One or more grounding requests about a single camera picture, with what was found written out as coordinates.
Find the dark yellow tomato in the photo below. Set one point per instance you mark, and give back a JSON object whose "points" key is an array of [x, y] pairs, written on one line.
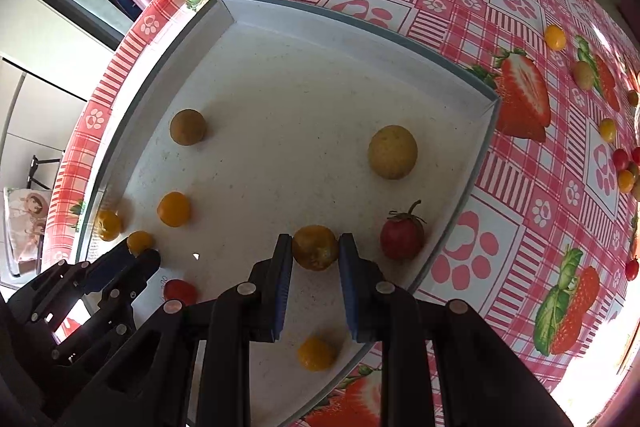
{"points": [[315, 247]]}

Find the brown-green tomato in tray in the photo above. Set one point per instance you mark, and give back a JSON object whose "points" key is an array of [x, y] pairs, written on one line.
{"points": [[187, 127]]}

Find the red cherry tomato mid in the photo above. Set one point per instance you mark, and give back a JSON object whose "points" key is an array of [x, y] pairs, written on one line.
{"points": [[620, 159]]}

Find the yellow tomato mid table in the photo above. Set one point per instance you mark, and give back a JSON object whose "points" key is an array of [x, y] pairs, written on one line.
{"points": [[608, 130]]}

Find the white shallow tray box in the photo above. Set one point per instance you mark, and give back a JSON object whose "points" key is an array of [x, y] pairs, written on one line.
{"points": [[292, 95]]}

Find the orange cherry tomato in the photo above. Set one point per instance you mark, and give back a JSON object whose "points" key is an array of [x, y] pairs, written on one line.
{"points": [[174, 209], [108, 225]]}

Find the large yellow-green tomato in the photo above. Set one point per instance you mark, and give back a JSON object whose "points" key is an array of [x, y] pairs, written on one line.
{"points": [[392, 152]]}

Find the yellow cherry tomato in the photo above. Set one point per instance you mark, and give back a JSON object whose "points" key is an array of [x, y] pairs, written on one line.
{"points": [[139, 241], [555, 38]]}

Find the red tomato near gripper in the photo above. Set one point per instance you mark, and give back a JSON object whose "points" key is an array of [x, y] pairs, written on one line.
{"points": [[631, 269]]}

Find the red cherry tomato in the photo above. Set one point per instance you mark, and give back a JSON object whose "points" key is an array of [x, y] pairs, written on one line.
{"points": [[180, 290]]}

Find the pink strawberry checkered tablecloth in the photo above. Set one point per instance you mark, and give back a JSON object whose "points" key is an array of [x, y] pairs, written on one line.
{"points": [[542, 245]]}

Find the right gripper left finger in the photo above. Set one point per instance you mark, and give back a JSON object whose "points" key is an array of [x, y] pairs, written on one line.
{"points": [[200, 351]]}

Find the orange cherry tomato lower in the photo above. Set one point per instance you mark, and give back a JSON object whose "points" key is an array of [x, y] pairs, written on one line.
{"points": [[108, 225]]}

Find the green-brown cherry tomato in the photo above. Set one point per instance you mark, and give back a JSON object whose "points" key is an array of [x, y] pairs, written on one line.
{"points": [[583, 75]]}

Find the orange tomato mid cluster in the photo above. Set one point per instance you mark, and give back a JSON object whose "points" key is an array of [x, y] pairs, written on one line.
{"points": [[625, 181]]}

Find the red tomato with stem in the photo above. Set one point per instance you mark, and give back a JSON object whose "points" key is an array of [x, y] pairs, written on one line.
{"points": [[402, 237]]}

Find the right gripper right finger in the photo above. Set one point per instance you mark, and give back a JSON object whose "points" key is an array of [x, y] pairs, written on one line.
{"points": [[431, 351]]}

